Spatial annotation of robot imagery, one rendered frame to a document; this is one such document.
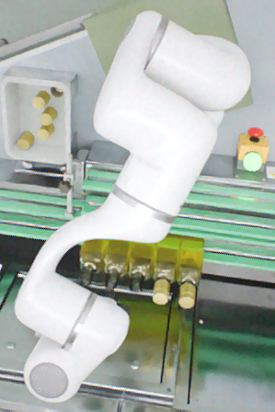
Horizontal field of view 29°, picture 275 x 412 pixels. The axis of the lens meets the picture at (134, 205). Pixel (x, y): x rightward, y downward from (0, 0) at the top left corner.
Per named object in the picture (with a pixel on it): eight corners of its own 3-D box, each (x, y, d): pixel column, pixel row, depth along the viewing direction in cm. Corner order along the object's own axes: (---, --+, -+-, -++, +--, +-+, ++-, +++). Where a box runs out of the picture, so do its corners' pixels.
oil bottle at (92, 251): (96, 223, 143) (77, 275, 125) (96, 206, 140) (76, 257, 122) (116, 225, 142) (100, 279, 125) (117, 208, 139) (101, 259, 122)
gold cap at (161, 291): (152, 281, 120) (149, 294, 116) (166, 278, 118) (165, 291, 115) (158, 292, 121) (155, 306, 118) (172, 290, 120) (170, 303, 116)
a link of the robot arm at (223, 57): (150, 27, 80) (189, -27, 67) (225, 70, 84) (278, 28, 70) (116, 102, 77) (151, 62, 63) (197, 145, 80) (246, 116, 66)
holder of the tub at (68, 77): (18, 159, 151) (9, 173, 144) (12, 64, 136) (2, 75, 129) (77, 166, 149) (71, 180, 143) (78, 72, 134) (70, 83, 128)
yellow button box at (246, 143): (235, 155, 140) (235, 169, 134) (240, 130, 136) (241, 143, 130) (262, 159, 140) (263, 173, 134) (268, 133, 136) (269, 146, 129)
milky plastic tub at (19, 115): (16, 143, 148) (5, 158, 140) (11, 64, 135) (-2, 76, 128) (77, 151, 146) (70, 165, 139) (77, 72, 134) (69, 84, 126)
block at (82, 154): (76, 178, 144) (70, 192, 138) (76, 147, 139) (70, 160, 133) (89, 180, 144) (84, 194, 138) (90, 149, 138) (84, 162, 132)
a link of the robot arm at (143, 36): (157, 194, 77) (63, 148, 74) (228, 62, 75) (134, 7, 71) (183, 223, 62) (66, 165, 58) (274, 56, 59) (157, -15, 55)
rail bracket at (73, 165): (71, 199, 139) (58, 226, 129) (70, 141, 130) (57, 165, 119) (82, 200, 139) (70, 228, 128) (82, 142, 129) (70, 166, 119)
